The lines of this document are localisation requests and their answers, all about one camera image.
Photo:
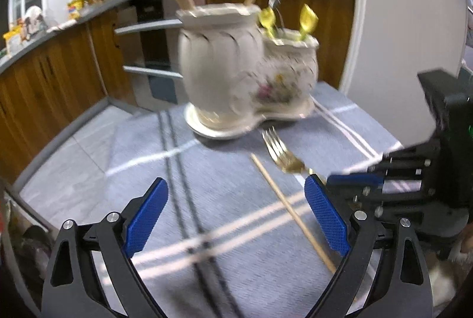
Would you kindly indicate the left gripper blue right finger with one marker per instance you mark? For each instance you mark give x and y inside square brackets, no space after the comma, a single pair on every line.
[383,272]

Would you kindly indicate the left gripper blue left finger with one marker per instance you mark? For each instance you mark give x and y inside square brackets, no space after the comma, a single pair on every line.
[72,286]

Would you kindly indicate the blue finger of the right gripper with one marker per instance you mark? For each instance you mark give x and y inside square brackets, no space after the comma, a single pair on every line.
[410,161]
[375,182]

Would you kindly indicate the gold metal fork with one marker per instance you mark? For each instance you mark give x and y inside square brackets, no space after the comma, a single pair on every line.
[286,160]

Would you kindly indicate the yellow green plastic spoon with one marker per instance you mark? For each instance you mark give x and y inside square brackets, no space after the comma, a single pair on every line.
[308,22]

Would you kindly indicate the yellow green plastic fork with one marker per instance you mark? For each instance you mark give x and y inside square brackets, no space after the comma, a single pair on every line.
[267,20]

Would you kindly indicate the silver metal fork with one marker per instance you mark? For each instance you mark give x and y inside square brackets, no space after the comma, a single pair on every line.
[276,20]

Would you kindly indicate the person right hand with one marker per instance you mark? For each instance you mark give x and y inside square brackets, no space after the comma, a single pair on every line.
[461,252]

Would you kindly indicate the blue striped table cloth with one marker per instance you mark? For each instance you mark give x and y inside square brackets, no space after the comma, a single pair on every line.
[224,245]

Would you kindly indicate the cream ceramic utensil holder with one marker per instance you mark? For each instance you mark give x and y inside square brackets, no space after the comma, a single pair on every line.
[237,76]

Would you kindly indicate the wooden base cabinets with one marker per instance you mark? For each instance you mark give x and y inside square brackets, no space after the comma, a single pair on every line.
[44,91]

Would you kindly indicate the yellow food package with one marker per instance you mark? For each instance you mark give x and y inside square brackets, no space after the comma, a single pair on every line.
[13,41]

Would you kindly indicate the stainless steel oven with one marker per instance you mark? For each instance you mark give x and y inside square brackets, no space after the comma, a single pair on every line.
[148,34]

